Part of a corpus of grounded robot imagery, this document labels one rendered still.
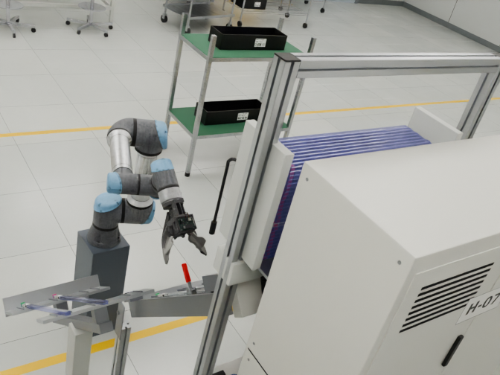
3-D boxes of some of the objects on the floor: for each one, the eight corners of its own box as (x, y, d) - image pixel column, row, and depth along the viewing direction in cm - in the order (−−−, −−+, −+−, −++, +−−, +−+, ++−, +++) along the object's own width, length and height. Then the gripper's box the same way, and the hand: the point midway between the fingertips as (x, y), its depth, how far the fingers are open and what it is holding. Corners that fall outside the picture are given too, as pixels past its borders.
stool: (57, 24, 636) (60, -33, 604) (94, 20, 677) (97, -34, 645) (89, 41, 617) (94, -18, 585) (124, 34, 658) (130, -20, 625)
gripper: (150, 202, 182) (167, 260, 177) (204, 193, 193) (220, 248, 188) (141, 210, 189) (157, 267, 184) (193, 202, 200) (209, 256, 195)
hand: (186, 260), depth 189 cm, fingers open, 14 cm apart
